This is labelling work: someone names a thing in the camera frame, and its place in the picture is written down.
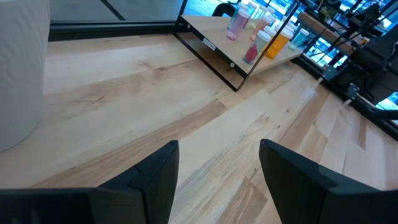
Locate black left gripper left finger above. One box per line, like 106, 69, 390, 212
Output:
90, 139, 180, 224

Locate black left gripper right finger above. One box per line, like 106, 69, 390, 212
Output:
259, 138, 398, 224

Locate large orange medicine bottle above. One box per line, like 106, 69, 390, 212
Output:
265, 26, 294, 60

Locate teal bottle with red pills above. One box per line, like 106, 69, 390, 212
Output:
243, 30, 272, 65

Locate teal bottle with white pills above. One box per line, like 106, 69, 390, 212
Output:
287, 27, 310, 51

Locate pink medicine bottle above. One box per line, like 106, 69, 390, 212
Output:
226, 8, 251, 41

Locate wooden shelf board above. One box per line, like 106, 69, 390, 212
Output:
180, 15, 304, 76

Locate white frame label sticker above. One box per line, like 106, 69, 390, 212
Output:
201, 37, 217, 52

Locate black metal rig frame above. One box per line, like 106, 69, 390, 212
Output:
48, 0, 398, 141

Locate black loop bracket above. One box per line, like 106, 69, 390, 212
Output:
211, 2, 236, 17

